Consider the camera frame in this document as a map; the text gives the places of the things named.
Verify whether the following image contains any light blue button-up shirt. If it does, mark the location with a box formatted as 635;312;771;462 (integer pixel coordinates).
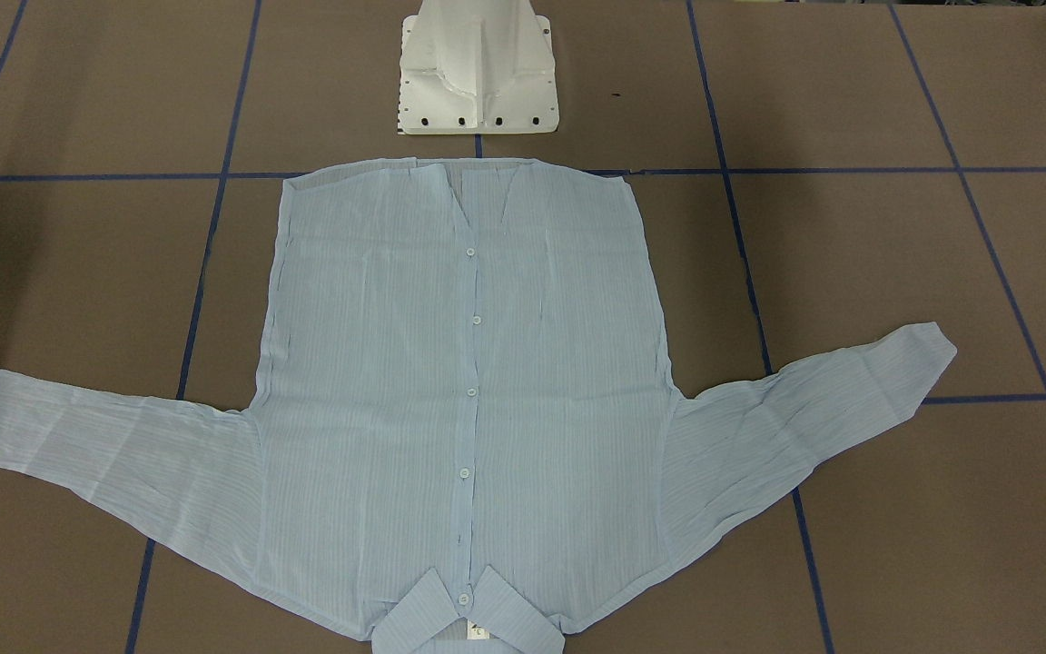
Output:
0;158;956;653

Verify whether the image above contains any white camera mast base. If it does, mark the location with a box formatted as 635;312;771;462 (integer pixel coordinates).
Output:
396;1;560;135

